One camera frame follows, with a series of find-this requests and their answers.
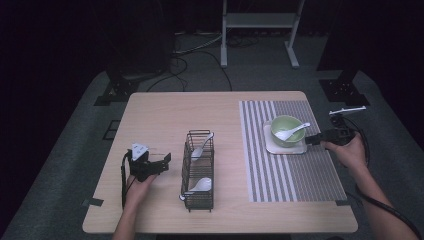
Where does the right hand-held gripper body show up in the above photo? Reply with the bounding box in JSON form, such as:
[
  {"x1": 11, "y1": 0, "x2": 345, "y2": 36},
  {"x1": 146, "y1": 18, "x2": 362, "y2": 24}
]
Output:
[{"x1": 320, "y1": 105, "x2": 368, "y2": 146}]

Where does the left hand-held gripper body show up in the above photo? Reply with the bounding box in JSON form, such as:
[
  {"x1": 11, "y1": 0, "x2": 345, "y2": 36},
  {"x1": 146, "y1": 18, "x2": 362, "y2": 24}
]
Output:
[{"x1": 125, "y1": 142, "x2": 158, "y2": 183}]

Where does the white ceramic spoon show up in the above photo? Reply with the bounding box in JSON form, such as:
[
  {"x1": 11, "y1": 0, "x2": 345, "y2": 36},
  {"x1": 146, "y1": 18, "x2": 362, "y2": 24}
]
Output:
[
  {"x1": 190, "y1": 132, "x2": 216, "y2": 160},
  {"x1": 273, "y1": 122, "x2": 311, "y2": 142},
  {"x1": 179, "y1": 177, "x2": 213, "y2": 202}
]

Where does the green bowl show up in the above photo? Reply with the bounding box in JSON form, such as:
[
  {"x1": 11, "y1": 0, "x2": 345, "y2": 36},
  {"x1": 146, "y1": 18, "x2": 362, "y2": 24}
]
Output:
[{"x1": 269, "y1": 114, "x2": 307, "y2": 149}]

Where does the black wire basket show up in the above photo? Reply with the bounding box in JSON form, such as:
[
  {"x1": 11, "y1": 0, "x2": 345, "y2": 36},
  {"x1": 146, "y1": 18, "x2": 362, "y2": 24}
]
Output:
[{"x1": 180, "y1": 129, "x2": 217, "y2": 213}]

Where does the person's right hand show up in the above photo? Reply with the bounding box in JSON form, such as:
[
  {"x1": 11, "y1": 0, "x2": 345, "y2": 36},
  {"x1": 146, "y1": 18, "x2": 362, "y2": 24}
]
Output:
[{"x1": 320, "y1": 132, "x2": 368, "y2": 171}]

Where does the person's left hand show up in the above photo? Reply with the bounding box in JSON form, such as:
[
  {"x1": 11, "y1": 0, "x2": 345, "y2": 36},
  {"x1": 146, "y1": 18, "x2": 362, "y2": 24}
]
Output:
[{"x1": 124, "y1": 173, "x2": 158, "y2": 209}]

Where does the white square coaster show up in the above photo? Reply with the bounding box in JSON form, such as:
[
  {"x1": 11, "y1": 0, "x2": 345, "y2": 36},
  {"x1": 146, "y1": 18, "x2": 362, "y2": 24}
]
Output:
[{"x1": 263, "y1": 121, "x2": 308, "y2": 155}]

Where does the black stand base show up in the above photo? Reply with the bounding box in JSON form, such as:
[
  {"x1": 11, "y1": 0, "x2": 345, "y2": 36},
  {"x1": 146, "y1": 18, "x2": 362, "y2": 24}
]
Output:
[
  {"x1": 93, "y1": 68, "x2": 143, "y2": 107},
  {"x1": 318, "y1": 68, "x2": 371, "y2": 107}
]

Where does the grey striped placemat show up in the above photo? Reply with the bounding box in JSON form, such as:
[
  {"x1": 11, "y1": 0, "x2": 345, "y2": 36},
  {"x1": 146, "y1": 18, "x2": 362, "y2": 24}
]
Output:
[{"x1": 238, "y1": 99, "x2": 348, "y2": 203}]

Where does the white metal stand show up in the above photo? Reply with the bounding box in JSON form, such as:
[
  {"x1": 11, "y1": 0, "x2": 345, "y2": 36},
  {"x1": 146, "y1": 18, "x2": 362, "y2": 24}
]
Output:
[{"x1": 219, "y1": 0, "x2": 306, "y2": 69}]

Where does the left hand-held gripper black cable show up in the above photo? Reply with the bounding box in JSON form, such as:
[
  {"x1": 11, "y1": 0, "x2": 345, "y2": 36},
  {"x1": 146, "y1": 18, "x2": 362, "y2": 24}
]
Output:
[{"x1": 121, "y1": 150, "x2": 138, "y2": 211}]

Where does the hand-held gripper black cable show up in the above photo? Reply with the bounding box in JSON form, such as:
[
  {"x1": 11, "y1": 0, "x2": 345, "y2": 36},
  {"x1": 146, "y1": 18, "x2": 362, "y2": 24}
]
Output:
[
  {"x1": 121, "y1": 150, "x2": 138, "y2": 211},
  {"x1": 343, "y1": 114, "x2": 424, "y2": 240}
]

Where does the right hand-held gripper black cable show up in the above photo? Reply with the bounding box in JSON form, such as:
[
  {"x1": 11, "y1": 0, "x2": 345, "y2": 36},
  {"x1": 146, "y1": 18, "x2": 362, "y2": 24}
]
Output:
[{"x1": 343, "y1": 114, "x2": 424, "y2": 240}]

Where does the black floor cable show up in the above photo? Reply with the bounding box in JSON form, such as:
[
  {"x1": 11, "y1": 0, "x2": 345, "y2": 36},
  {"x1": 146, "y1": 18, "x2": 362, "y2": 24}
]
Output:
[{"x1": 145, "y1": 49, "x2": 233, "y2": 93}]

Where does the grey floor cable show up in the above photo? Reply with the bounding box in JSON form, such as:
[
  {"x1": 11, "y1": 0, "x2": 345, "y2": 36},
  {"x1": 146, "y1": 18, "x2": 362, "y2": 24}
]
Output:
[{"x1": 173, "y1": 32, "x2": 224, "y2": 56}]

